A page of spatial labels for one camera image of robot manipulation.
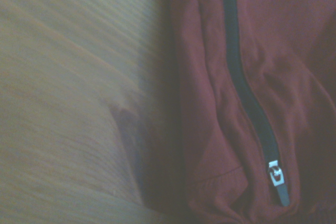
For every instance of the rust red shorts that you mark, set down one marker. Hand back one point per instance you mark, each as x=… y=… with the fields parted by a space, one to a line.
x=275 y=51

